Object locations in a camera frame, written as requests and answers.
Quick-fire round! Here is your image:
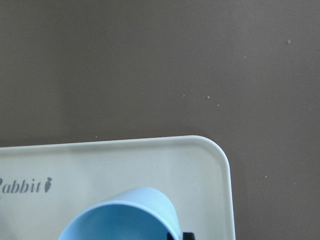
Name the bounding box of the beige rabbit print tray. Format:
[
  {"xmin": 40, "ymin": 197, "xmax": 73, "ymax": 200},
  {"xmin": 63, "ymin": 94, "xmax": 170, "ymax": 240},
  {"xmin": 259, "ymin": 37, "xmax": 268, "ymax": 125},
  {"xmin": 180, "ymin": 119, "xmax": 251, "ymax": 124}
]
[{"xmin": 0, "ymin": 135, "xmax": 236, "ymax": 240}]

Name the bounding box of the light blue plastic cup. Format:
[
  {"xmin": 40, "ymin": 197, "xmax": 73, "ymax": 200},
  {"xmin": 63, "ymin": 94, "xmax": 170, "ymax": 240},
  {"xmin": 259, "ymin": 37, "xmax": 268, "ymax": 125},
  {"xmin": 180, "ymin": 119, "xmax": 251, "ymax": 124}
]
[{"xmin": 59, "ymin": 187, "xmax": 183, "ymax": 240}]

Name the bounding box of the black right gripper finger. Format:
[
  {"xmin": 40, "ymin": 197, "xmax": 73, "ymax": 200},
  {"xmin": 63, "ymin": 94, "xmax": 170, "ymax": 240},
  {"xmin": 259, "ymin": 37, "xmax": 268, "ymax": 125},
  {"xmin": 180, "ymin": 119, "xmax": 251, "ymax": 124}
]
[{"xmin": 182, "ymin": 232, "xmax": 195, "ymax": 240}]

